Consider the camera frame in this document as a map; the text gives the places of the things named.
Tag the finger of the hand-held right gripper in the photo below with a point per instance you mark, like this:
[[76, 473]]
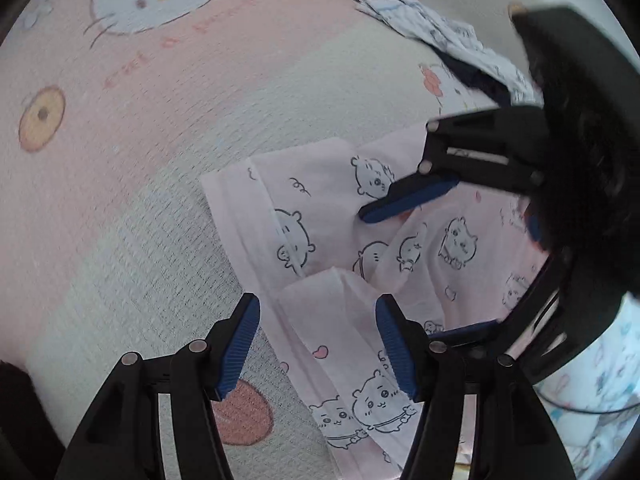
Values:
[[470, 332], [400, 205]]

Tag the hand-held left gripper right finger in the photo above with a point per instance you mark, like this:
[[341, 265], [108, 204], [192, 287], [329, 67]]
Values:
[[395, 350]]

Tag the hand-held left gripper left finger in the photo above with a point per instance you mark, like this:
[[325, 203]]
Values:
[[240, 345]]

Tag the pink bear print pajama pants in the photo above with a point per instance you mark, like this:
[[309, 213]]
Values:
[[325, 200]]

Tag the person's white printed pajamas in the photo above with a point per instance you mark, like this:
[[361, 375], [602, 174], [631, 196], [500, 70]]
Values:
[[600, 390]]

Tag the pink and cream printed blanket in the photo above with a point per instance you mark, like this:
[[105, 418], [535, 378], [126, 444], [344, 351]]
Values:
[[150, 185]]

